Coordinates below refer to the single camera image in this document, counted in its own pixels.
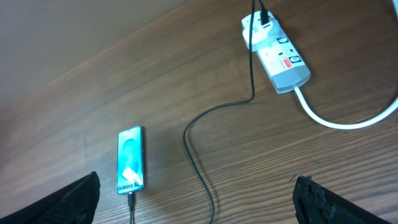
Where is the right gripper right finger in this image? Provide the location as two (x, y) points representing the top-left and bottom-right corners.
(292, 175), (391, 224)

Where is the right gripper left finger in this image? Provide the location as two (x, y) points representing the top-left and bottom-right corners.
(1, 172), (100, 224)

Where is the blue Galaxy smartphone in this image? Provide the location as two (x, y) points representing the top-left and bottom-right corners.
(116, 126), (145, 195)

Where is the black USB charging cable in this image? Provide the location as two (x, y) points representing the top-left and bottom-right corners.
(127, 0), (271, 224)

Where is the white charger plug adapter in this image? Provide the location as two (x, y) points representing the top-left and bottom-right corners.
(241, 11), (281, 52)

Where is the white power strip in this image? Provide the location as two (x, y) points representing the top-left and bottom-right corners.
(250, 11), (311, 94)

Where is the white power strip cord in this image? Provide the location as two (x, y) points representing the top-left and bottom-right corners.
(293, 0), (398, 131)

